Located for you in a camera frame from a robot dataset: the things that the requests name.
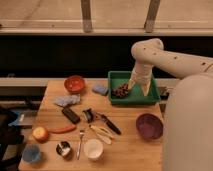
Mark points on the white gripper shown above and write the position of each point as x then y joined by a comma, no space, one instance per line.
141,74

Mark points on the red chili pepper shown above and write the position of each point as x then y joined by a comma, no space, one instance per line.
63,130

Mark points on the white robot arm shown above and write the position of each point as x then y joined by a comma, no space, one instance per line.
188,119

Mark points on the white paper cup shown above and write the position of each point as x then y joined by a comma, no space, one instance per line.
93,149

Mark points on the small steel cup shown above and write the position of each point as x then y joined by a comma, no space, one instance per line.
63,148

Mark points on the blue silicone cup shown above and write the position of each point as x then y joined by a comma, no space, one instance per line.
31,153

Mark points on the brown pinecone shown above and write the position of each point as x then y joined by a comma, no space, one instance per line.
122,91

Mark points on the green plastic tray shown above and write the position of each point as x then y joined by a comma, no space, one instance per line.
135,96

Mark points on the blue sponge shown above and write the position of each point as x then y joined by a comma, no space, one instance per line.
100,89

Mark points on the purple bowl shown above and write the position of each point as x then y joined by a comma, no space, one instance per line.
149,126

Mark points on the orange red bowl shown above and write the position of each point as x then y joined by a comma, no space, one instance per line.
74,84

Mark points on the black rectangular block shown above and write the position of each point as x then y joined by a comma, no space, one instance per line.
71,115

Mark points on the metal fork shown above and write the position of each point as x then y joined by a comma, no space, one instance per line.
81,135

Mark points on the blue crumpled cloth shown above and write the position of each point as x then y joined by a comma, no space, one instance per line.
67,100

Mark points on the red yellow apple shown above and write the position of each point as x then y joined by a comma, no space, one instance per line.
40,134

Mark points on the black bag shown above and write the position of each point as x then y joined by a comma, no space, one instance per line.
9,135

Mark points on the black handled knife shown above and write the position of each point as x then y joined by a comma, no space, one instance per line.
109,123

